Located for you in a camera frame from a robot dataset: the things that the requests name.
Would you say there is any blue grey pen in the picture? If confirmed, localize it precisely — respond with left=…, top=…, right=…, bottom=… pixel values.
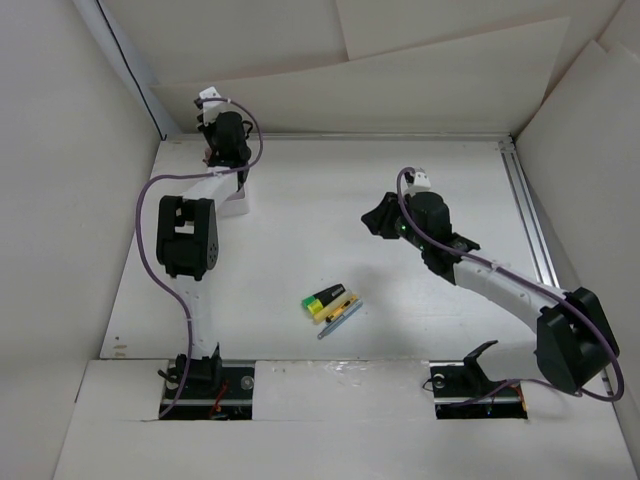
left=317, top=299, right=363, bottom=340

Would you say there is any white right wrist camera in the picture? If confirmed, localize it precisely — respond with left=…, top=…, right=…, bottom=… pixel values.
left=403, top=169, right=432, bottom=195

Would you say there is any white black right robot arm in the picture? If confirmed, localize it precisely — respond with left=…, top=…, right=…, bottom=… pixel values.
left=361, top=192, right=625, bottom=402

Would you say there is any yellow black pen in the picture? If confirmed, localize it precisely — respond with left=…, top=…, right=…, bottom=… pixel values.
left=325, top=295, right=359, bottom=324

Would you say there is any aluminium rail right side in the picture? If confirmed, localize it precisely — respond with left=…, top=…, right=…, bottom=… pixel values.
left=497, top=136, right=560, bottom=288

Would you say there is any black marker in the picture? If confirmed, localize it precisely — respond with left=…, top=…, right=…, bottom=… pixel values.
left=316, top=284, right=346, bottom=305

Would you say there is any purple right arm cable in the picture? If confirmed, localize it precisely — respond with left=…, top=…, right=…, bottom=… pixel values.
left=396, top=166, right=626, bottom=407

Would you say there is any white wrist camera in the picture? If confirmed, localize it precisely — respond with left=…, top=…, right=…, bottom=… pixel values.
left=194, top=86, right=226, bottom=125
left=403, top=169, right=432, bottom=195

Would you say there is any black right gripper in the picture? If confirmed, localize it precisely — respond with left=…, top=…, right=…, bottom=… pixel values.
left=361, top=191, right=430, bottom=251

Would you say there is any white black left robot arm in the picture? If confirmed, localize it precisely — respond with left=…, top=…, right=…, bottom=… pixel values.
left=156, top=111, right=251, bottom=397

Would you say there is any yellow highlighter marker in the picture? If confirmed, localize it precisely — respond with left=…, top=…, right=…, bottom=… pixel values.
left=313, top=290, right=353, bottom=324

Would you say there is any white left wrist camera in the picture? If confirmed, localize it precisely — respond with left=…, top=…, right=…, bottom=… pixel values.
left=194, top=86, right=226, bottom=125

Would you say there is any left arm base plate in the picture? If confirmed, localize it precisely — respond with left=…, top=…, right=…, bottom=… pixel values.
left=158, top=362, right=255, bottom=421

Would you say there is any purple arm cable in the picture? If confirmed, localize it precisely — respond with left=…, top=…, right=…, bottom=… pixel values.
left=135, top=96, right=265, bottom=419
left=396, top=166, right=626, bottom=407

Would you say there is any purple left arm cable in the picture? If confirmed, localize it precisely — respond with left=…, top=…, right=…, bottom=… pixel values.
left=135, top=96, right=265, bottom=419

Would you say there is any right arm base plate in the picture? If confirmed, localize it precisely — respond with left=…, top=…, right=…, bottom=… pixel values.
left=423, top=360, right=528, bottom=420

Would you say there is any white divided organizer container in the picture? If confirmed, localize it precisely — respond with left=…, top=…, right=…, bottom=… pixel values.
left=204, top=159, right=249, bottom=218

